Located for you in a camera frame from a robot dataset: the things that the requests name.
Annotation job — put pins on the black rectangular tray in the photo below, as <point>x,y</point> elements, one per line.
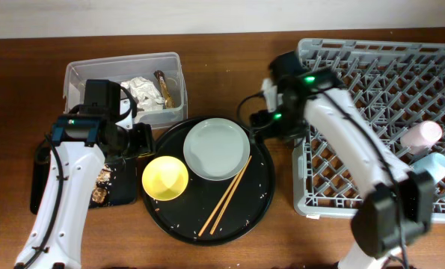
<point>123,188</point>

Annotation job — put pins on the grey ceramic plate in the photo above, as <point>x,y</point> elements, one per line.
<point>216,149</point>

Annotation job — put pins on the yellow bowl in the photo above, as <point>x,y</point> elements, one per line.
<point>165,178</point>

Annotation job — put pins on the gold coffee sachet wrapper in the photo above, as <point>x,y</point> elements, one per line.
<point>169,102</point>

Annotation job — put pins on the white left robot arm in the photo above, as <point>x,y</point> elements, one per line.
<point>75,162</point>

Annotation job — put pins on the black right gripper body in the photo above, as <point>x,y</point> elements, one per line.
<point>283,121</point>

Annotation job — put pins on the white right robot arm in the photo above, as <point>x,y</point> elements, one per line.
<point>397,201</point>

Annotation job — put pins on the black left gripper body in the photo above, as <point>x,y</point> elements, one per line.
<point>133,141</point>

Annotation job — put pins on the grey dishwasher rack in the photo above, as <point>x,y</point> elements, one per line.
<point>394,86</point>

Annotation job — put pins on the pink cup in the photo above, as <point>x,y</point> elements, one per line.
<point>422,136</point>

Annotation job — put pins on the clear plastic waste bin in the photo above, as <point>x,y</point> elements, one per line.
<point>124,68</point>

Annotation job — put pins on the blue cup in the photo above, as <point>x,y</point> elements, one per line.
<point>433,163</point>

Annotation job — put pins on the food scraps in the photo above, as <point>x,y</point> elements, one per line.
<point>100,190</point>

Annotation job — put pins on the crumpled white tissue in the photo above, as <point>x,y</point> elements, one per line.
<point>148,97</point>

